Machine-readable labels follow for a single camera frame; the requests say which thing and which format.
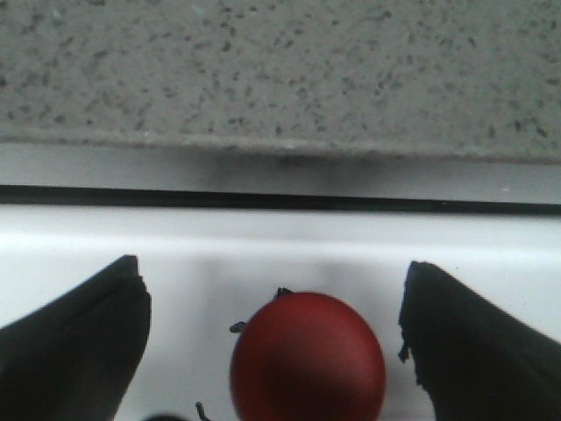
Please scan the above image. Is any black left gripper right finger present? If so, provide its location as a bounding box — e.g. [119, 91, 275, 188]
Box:
[398, 261, 560, 420]

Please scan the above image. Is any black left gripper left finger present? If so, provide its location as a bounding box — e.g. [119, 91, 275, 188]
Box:
[1, 255, 152, 420]

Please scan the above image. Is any red mushroom push button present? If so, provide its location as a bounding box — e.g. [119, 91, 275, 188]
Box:
[229, 289, 387, 420]

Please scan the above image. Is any grey speckled stone counter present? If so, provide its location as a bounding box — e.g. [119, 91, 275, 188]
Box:
[1, 1, 560, 163]

